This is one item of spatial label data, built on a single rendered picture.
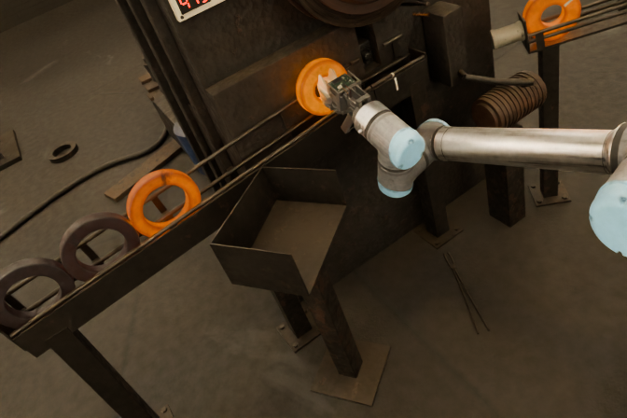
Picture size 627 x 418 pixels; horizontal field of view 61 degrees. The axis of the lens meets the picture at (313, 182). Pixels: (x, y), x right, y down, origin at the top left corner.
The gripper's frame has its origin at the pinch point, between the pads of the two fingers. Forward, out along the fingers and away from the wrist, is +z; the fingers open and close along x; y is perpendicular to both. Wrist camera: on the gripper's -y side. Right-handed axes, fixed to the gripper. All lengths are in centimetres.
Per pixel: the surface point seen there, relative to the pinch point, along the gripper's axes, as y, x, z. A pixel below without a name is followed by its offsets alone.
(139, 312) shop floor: -88, 81, 28
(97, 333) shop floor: -89, 98, 31
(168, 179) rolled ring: -0.5, 48.2, -2.5
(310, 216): -10.5, 24.7, -27.8
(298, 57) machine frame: 5.2, 2.0, 6.9
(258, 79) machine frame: 5.0, 14.6, 6.9
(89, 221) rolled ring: 1, 69, -2
